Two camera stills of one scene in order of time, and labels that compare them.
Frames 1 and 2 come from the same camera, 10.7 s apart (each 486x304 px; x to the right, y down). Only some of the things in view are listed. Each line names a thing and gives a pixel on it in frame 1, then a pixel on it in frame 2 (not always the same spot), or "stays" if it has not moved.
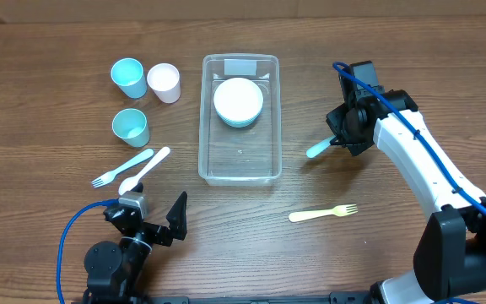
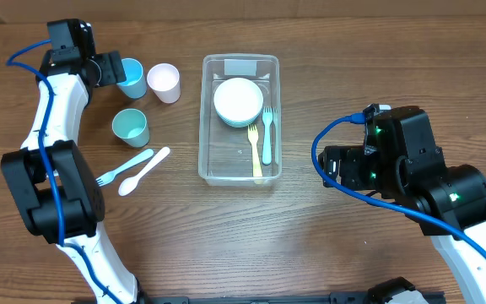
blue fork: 315,149 → 267,135
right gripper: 333,122 → 345,159
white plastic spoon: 129,183 stays
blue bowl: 237,123 stays
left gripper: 178,225 → 113,68
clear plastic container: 245,156 stays
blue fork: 107,176 stays
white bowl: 238,99 stays
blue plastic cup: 129,74 stays
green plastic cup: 131,126 stays
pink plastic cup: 164,79 stays
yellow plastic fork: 337,211 → 252,133
